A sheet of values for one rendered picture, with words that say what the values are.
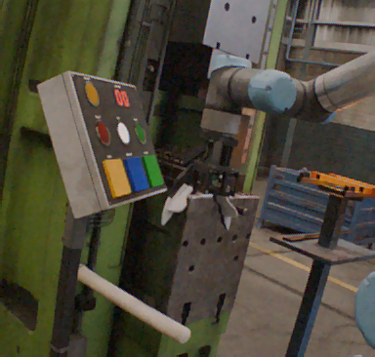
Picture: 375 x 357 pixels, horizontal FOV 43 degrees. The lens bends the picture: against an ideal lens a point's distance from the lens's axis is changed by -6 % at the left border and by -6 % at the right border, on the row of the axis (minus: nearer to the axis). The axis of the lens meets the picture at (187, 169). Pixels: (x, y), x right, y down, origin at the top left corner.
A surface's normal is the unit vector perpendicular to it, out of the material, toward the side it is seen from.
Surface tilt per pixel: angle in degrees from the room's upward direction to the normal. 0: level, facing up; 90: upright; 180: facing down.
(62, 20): 89
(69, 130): 90
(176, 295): 90
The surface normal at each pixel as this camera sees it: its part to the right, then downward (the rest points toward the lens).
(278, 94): 0.54, 0.22
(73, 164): -0.29, 0.07
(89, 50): -0.65, -0.05
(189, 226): 0.73, 0.23
